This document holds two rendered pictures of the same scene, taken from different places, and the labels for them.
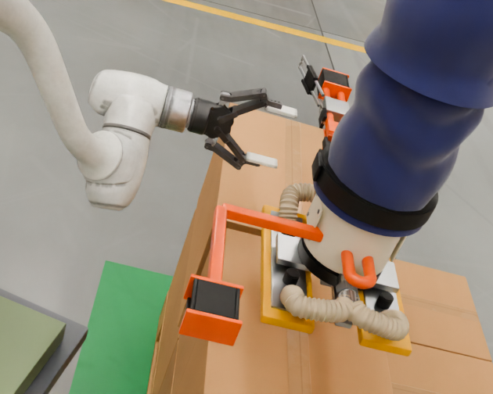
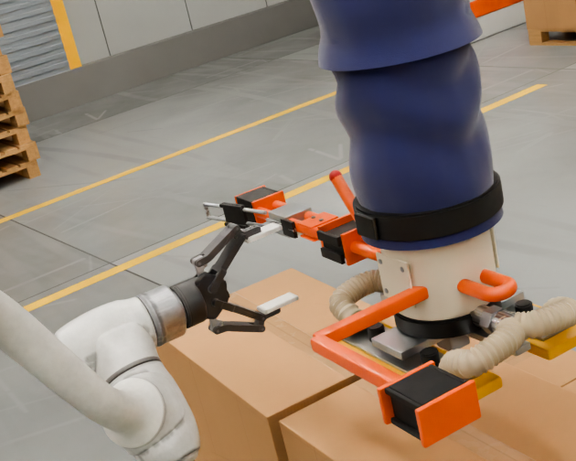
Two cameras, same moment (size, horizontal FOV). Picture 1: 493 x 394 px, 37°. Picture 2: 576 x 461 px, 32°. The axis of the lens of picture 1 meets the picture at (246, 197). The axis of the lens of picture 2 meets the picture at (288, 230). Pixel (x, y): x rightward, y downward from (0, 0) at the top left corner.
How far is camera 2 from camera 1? 0.44 m
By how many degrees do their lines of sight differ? 21
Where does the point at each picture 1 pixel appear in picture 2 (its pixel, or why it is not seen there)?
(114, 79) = (79, 328)
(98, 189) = (162, 447)
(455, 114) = (462, 58)
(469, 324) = not seen: hidden behind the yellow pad
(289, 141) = not seen: hidden behind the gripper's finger
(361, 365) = (547, 409)
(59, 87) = (58, 351)
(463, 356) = not seen: outside the picture
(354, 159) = (404, 177)
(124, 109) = (116, 348)
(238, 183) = (248, 376)
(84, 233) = not seen: outside the picture
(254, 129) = (202, 328)
